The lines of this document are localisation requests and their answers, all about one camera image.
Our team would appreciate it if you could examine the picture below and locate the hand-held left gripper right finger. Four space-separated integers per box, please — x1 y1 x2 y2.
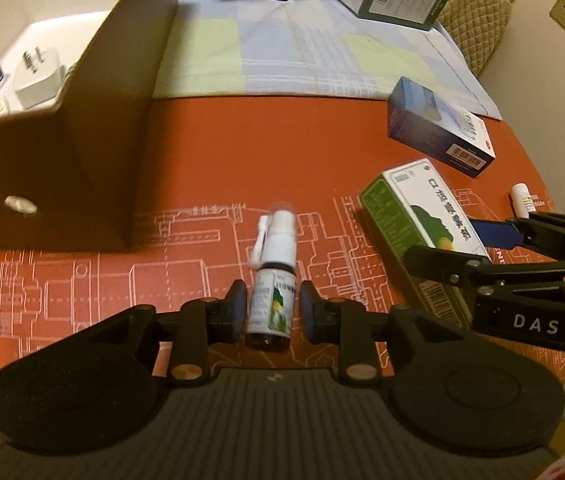
299 280 469 387

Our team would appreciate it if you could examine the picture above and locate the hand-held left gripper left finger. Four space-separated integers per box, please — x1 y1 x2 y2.
80 279 250 387

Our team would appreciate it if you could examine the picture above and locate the green and white medicine box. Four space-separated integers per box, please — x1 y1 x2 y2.
359 158 494 332

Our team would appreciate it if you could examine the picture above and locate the blue and white medicine box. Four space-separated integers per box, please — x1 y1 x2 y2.
387 76 497 180

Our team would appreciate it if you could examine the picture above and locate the brown cardboard box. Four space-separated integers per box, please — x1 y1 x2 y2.
0 0 184 254

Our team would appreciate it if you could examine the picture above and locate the quilted beige cushion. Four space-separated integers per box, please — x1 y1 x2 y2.
436 0 513 79

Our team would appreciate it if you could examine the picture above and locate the checked cloth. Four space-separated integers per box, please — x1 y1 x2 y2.
154 0 504 122

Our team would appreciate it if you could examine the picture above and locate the white charger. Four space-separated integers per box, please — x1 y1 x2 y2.
14 46 66 111

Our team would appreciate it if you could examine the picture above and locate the brown spray bottle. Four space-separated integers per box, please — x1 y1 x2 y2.
244 201 297 352

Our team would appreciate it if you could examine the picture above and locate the red printed mat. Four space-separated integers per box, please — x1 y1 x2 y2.
0 94 559 467

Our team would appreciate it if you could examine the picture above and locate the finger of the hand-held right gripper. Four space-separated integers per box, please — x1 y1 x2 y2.
403 244 565 289
474 211 565 250

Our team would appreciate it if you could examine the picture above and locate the small white tube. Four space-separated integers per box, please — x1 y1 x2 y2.
511 183 533 220

